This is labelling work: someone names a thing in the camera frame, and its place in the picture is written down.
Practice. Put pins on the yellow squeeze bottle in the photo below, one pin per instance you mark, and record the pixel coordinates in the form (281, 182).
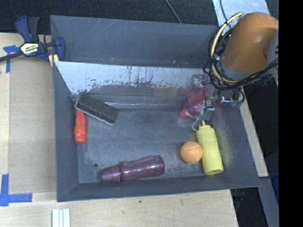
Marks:
(209, 150)

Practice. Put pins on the black and grey sponge block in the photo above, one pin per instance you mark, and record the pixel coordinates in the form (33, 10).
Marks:
(98, 107)

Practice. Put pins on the orange-red toy carrot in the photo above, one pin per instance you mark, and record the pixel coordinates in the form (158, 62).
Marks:
(80, 129)

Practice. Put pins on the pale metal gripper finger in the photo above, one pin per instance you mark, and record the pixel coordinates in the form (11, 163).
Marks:
(207, 114)

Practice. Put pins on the purple plastic bottle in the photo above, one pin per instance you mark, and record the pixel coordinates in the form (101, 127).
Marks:
(139, 169)

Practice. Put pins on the grey metal bin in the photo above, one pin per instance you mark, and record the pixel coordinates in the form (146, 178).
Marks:
(142, 138)

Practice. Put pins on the orange ball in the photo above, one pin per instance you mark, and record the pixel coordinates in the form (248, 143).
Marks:
(191, 152)

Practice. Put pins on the pink spray bottle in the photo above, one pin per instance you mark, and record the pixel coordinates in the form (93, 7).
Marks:
(192, 104)

